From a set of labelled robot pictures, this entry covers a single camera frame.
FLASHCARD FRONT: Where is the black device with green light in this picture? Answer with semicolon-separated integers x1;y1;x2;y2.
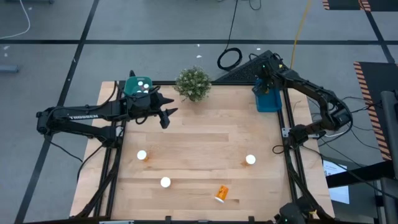
275;198;315;224

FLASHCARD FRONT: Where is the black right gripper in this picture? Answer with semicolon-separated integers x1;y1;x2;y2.
256;55;285;95

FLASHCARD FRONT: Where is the blue plastic bin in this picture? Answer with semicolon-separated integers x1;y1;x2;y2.
252;79;283;113

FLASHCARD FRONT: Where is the teal plastic bin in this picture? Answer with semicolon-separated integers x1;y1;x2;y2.
123;76;154;98

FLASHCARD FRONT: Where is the white floor cable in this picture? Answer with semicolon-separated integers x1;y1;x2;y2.
0;0;31;40

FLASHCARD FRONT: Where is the black mat with striped edge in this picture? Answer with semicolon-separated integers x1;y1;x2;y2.
353;61;398;162
322;0;398;12

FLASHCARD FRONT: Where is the black coiled floor cable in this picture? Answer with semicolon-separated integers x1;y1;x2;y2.
216;0;243;72

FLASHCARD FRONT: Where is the grey metal post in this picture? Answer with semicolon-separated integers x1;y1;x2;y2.
380;90;398;224

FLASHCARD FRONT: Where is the black aluminium table frame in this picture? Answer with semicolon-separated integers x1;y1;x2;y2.
70;79;335;224

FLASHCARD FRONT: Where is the black perforated box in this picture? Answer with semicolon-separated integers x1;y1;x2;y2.
214;49;274;84

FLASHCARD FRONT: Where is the yellow hanging cable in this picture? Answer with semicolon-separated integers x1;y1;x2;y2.
290;0;313;70

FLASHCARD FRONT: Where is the artificial plant in black pot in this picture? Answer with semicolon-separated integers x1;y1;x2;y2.
173;65;213;103

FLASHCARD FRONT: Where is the grey floor object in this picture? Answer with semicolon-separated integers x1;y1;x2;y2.
0;64;20;74

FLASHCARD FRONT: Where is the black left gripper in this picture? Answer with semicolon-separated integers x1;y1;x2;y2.
126;92;178;130

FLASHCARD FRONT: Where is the white paper sheet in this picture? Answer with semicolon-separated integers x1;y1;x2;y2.
322;159;351;205

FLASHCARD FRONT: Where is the black beam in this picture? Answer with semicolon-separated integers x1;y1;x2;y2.
325;159;396;189

